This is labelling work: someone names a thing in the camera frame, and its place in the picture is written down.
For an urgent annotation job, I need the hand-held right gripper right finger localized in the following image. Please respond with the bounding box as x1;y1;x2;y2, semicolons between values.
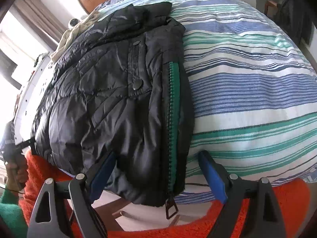
198;150;288;238

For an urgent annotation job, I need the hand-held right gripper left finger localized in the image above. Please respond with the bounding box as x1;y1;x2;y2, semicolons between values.
26;151;117;238

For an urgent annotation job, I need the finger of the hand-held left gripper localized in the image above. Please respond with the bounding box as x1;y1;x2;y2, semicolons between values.
16;139;37;150

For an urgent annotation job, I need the black puffer jacket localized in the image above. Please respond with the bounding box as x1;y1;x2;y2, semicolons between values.
32;1;195;220

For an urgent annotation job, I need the person's left forearm green sleeve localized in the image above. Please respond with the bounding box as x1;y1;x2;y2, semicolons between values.
0;178;29;238

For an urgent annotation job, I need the person's left hand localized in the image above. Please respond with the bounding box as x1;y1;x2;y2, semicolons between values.
5;153;28;191

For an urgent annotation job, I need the white dresser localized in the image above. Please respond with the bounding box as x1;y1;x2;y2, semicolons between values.
12;52;60;144

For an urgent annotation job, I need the window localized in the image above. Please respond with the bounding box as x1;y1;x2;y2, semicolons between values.
0;25;32;90

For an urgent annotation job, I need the striped blue green duvet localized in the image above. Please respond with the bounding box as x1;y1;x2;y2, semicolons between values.
95;0;317;186

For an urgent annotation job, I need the beige garment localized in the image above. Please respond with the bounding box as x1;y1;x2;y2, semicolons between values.
51;11;99;62

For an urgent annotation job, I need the brown curtain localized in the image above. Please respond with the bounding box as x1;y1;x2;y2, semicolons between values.
12;0;72;52

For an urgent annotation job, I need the dark jacket on chair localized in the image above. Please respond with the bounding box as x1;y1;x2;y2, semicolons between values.
279;0;312;46

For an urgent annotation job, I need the wooden chair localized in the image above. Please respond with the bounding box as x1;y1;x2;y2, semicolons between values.
264;0;280;15

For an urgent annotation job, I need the thin black cable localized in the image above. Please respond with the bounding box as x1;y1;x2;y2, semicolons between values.
0;186;21;194

